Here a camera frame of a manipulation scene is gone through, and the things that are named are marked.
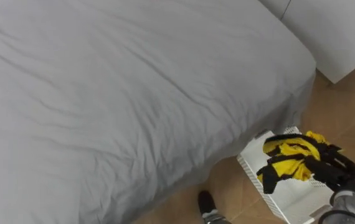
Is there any white plastic laundry basket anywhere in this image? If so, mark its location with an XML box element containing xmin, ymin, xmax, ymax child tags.
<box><xmin>236</xmin><ymin>126</ymin><xmax>337</xmax><ymax>224</ymax></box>

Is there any yellow and black garment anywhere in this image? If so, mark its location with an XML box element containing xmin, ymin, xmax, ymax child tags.
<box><xmin>256</xmin><ymin>130</ymin><xmax>331</xmax><ymax>195</ymax></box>

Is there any grey bed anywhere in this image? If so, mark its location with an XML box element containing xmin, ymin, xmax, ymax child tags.
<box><xmin>0</xmin><ymin>0</ymin><xmax>317</xmax><ymax>224</ymax></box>

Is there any white cabinet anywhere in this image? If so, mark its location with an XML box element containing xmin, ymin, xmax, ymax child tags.
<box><xmin>258</xmin><ymin>0</ymin><xmax>355</xmax><ymax>84</ymax></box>

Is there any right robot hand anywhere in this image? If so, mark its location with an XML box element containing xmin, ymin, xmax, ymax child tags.
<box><xmin>304</xmin><ymin>143</ymin><xmax>355</xmax><ymax>205</ymax></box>

